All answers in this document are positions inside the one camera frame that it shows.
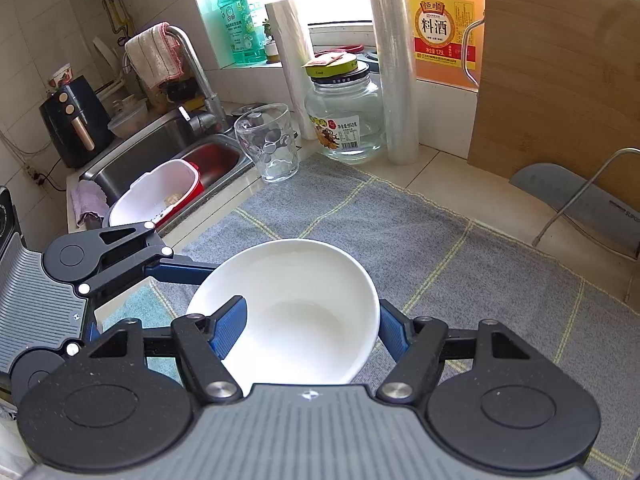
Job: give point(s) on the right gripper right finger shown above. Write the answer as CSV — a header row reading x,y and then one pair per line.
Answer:
x,y
415,346

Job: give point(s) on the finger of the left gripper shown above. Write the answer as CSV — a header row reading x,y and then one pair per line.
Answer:
x,y
36,363
110,260

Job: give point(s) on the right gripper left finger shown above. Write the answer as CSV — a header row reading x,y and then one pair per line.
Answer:
x,y
202,343

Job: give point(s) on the white bowl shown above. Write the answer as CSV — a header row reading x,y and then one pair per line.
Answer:
x,y
312,313

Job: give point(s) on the grey dish mat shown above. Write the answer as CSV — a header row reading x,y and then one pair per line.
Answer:
x,y
427,260

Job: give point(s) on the black air fryer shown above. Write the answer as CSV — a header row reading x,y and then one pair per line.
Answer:
x,y
77,123

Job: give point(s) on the red basin in sink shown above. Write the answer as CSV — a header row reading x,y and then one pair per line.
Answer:
x,y
216,164

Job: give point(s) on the steel sink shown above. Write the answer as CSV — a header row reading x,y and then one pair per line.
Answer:
x,y
169,137

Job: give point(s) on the steel faucet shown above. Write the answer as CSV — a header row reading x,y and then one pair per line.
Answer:
x,y
211,101

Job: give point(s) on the pink striped cloth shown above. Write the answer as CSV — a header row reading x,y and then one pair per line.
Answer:
x,y
155,56

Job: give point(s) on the clear glass cup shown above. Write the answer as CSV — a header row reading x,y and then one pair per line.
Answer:
x,y
267,138

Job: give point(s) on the glass jar with lid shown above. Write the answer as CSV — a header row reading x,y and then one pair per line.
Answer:
x,y
345,107

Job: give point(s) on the green dish soap bottle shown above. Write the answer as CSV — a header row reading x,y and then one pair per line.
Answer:
x,y
244,23

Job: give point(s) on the bamboo cutting board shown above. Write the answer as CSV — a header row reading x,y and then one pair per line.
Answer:
x,y
560,83

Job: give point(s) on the white bag roll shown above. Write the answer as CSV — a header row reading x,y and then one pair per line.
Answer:
x,y
295,50

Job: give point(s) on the orange cooking wine jug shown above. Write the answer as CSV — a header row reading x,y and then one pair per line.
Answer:
x,y
448,41

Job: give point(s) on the plastic wrap roll tall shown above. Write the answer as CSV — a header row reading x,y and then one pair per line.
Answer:
x,y
394,44

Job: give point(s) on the kitchen knife black handle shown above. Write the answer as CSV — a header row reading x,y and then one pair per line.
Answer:
x,y
597,210

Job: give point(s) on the wire board rack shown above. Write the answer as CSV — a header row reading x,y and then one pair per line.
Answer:
x,y
574,199

